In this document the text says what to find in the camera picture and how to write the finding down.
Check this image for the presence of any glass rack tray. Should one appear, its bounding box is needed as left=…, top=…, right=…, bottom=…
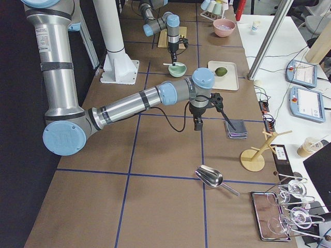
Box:
left=249, top=173, right=325, bottom=242

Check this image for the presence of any aluminium frame post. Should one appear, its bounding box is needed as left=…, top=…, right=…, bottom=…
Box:
left=247, top=0, right=293, bottom=81

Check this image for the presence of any metal scoop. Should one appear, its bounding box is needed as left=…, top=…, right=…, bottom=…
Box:
left=195, top=165, right=240, bottom=196

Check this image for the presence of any teach pendant far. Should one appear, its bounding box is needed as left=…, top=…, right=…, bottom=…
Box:
left=285, top=60, right=317, bottom=88

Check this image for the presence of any blue cup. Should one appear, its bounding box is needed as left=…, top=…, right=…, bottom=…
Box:
left=201, top=0, right=210, bottom=11

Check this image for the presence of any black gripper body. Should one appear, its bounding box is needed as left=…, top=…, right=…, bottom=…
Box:
left=168, top=42, right=178, bottom=55
left=189, top=93, right=223, bottom=119

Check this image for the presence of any white cup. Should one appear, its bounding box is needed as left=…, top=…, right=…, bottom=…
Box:
left=206, top=0, right=216, bottom=12

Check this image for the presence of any green avocado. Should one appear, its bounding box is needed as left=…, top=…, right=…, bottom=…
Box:
left=215, top=67, right=228, bottom=77

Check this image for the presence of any red bottle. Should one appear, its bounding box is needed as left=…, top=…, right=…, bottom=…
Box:
left=235, top=0, right=246, bottom=21

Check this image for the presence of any cup rack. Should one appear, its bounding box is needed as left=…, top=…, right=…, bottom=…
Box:
left=200, top=1, right=228, bottom=21

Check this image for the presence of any light green bowl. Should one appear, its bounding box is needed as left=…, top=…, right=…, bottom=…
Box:
left=168, top=64, right=187, bottom=78

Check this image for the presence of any pink bowl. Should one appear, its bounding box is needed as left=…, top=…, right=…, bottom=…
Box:
left=213, top=19, right=236, bottom=38

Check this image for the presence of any iced coffee cup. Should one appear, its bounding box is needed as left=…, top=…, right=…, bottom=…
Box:
left=297, top=137, right=330, bottom=158

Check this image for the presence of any teach pendant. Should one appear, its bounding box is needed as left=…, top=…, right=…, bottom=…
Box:
left=285, top=60, right=317, bottom=88
left=289, top=86, right=326, bottom=123

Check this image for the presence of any wooden mug tree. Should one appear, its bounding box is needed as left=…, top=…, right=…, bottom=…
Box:
left=240, top=129, right=292, bottom=172

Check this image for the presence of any white plastic spoon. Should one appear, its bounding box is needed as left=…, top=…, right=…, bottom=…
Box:
left=163, top=62, right=184, bottom=66

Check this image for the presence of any green cup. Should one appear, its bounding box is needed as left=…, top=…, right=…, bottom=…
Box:
left=213, top=2, right=222, bottom=16

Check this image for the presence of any white camera post base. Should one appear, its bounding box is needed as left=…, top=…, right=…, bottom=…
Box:
left=92, top=0, right=140, bottom=85

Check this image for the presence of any teach pendant near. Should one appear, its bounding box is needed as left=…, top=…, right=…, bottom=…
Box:
left=289, top=86, right=326, bottom=123

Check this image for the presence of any white rabbit tray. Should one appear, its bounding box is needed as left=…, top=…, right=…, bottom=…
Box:
left=207, top=60, right=239, bottom=91

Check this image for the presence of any grey folded cloth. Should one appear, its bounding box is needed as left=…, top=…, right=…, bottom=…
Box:
left=224, top=119, right=248, bottom=139

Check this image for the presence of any bamboo cutting board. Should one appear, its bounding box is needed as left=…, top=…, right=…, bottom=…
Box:
left=157, top=26, right=187, bottom=48

